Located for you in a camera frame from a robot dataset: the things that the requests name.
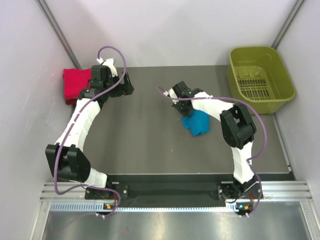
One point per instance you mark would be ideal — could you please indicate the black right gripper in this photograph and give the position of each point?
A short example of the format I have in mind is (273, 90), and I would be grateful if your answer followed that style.
(185, 113)

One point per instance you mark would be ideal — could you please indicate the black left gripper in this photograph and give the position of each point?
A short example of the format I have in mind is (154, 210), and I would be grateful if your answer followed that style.
(123, 89)

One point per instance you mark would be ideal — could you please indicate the turquoise t-shirt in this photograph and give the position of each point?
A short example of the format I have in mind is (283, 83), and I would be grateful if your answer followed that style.
(198, 122)

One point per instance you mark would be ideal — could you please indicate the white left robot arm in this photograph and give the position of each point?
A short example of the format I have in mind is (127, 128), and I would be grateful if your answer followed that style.
(66, 159)

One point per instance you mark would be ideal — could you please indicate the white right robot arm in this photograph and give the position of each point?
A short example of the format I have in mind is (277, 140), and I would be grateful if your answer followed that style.
(238, 128)

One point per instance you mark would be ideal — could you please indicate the dark red folded t-shirt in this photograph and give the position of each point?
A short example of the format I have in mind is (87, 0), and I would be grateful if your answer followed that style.
(71, 102)

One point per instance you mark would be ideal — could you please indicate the green plastic basket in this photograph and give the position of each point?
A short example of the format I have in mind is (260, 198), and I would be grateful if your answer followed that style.
(257, 75)

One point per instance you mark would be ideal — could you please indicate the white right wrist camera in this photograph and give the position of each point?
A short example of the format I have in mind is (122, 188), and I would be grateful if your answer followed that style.
(171, 95)

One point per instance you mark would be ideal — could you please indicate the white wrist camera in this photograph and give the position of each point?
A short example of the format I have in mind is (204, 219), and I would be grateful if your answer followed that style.
(171, 95)
(110, 64)

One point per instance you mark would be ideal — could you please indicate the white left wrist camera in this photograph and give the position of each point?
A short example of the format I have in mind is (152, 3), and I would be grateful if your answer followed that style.
(110, 64)

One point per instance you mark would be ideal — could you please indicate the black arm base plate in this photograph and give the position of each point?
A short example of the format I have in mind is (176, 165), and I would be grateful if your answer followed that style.
(214, 190)

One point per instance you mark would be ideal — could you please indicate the left aluminium corner post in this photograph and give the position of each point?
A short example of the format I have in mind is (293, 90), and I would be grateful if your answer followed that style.
(43, 5)

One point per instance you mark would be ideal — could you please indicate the aluminium corner post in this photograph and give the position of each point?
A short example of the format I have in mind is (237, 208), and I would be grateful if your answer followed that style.
(43, 5)
(288, 22)

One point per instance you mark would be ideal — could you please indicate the aluminium frame rail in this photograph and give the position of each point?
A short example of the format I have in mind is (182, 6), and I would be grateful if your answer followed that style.
(287, 191)

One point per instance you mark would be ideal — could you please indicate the grey slotted cable duct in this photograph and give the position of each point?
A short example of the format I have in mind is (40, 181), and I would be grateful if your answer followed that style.
(103, 207)

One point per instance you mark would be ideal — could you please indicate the right aluminium corner post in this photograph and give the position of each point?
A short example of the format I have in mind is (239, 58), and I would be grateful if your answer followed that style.
(288, 22)

